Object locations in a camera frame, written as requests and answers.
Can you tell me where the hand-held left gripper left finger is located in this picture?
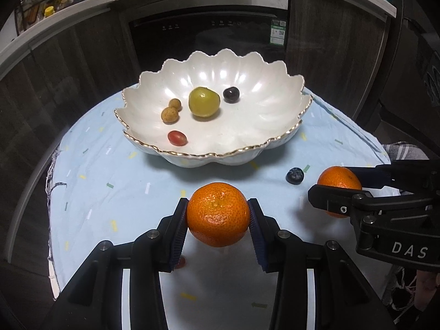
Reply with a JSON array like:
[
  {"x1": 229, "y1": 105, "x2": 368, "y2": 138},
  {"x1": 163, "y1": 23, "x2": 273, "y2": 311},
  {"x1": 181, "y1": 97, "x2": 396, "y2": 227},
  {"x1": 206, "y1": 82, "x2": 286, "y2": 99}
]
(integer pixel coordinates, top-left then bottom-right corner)
[{"x1": 43, "y1": 197, "x2": 189, "y2": 330}]

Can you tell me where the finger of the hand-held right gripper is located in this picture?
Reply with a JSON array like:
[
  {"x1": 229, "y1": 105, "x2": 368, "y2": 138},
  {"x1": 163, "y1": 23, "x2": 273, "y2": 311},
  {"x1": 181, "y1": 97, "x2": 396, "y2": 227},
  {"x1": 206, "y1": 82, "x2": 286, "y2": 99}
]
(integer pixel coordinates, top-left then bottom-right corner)
[
  {"x1": 343, "y1": 164, "x2": 400, "y2": 188},
  {"x1": 307, "y1": 184, "x2": 431, "y2": 218}
]

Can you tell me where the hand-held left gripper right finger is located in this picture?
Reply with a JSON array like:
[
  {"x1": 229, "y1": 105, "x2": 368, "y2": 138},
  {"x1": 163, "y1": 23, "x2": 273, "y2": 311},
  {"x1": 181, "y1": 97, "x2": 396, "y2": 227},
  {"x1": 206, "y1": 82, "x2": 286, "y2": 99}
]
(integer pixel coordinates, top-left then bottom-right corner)
[{"x1": 247, "y1": 197, "x2": 396, "y2": 330}]

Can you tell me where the orange mandarin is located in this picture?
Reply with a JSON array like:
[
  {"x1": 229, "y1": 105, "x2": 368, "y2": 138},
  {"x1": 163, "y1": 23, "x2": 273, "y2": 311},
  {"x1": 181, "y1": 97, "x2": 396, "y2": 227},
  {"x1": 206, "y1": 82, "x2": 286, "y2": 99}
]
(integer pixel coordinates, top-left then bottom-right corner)
[
  {"x1": 186, "y1": 182, "x2": 251, "y2": 247},
  {"x1": 317, "y1": 166, "x2": 363, "y2": 219}
]

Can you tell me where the white scalloped bowl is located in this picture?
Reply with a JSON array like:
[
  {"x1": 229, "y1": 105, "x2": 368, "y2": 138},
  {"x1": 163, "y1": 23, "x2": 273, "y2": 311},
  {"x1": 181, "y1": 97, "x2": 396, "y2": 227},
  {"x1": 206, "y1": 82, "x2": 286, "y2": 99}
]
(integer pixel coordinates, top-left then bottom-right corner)
[{"x1": 114, "y1": 49, "x2": 313, "y2": 169}]

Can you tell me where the green round citrus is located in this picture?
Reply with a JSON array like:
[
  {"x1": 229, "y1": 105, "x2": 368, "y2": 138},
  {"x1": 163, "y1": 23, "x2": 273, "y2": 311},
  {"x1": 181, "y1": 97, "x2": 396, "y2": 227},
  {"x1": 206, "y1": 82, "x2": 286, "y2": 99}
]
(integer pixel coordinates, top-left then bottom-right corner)
[{"x1": 188, "y1": 87, "x2": 221, "y2": 117}]

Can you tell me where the grey checked cloth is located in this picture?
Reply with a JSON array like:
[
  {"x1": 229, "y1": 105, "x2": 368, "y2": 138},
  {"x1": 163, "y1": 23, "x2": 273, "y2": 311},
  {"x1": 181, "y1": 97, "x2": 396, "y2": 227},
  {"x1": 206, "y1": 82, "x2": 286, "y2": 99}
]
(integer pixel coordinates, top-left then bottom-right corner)
[{"x1": 381, "y1": 141, "x2": 430, "y2": 161}]

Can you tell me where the light blue patterned tablecloth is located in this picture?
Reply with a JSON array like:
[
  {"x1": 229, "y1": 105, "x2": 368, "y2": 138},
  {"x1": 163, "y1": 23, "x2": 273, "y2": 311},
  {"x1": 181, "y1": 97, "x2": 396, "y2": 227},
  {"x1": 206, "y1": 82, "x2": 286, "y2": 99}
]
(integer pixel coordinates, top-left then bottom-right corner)
[{"x1": 45, "y1": 87, "x2": 392, "y2": 330}]

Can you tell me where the tall black appliance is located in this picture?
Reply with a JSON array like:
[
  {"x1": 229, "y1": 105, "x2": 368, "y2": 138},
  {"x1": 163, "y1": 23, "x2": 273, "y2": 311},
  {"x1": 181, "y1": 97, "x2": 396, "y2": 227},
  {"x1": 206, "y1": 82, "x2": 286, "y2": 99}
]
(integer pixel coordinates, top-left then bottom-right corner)
[{"x1": 394, "y1": 0, "x2": 440, "y2": 166}]

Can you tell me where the dark wood cabinet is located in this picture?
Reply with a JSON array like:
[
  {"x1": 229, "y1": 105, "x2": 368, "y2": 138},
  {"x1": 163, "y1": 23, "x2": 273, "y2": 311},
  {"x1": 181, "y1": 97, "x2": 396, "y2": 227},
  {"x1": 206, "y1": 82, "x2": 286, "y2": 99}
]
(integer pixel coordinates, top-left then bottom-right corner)
[
  {"x1": 0, "y1": 2, "x2": 141, "y2": 282},
  {"x1": 285, "y1": 0, "x2": 393, "y2": 138}
]

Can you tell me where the black built-in oven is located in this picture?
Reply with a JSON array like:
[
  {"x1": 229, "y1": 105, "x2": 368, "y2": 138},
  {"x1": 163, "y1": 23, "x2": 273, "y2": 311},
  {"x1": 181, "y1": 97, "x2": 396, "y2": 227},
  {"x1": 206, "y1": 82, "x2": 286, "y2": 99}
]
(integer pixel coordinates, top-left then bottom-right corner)
[{"x1": 128, "y1": 0, "x2": 292, "y2": 73}]

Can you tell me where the white countertop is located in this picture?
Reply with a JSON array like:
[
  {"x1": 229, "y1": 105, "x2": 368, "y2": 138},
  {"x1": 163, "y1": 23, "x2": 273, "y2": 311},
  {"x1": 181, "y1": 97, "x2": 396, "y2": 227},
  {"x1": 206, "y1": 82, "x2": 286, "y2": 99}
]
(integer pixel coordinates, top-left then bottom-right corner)
[{"x1": 0, "y1": 0, "x2": 397, "y2": 73}]

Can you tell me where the black wire spice rack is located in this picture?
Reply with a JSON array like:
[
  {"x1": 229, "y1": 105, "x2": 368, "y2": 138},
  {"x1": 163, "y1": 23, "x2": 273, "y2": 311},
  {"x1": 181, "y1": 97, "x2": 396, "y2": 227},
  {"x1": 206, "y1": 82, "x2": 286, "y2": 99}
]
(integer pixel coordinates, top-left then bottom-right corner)
[{"x1": 15, "y1": 0, "x2": 75, "y2": 35}]

